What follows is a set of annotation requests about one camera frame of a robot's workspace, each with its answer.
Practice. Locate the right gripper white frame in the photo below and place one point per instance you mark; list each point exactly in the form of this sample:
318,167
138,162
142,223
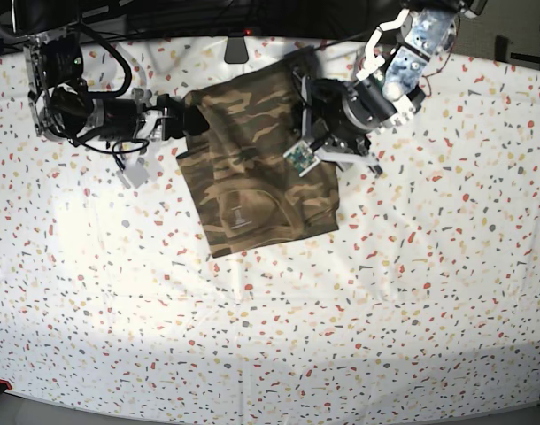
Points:
155,124

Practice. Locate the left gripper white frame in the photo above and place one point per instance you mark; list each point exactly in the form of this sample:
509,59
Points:
335,117

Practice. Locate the camouflage T-shirt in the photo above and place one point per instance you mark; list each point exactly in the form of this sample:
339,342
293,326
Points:
246,194

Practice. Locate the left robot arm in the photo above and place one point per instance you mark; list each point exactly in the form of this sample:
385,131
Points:
398,52

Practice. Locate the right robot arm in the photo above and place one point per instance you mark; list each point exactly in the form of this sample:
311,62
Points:
123,123

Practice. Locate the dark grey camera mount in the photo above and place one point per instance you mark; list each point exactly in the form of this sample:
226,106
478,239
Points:
236,52

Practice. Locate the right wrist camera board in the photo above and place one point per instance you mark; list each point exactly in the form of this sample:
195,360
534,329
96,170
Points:
133,176

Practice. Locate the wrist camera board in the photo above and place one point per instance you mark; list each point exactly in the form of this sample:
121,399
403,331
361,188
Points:
301,157
133,176

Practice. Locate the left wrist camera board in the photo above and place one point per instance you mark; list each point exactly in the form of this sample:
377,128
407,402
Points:
301,157

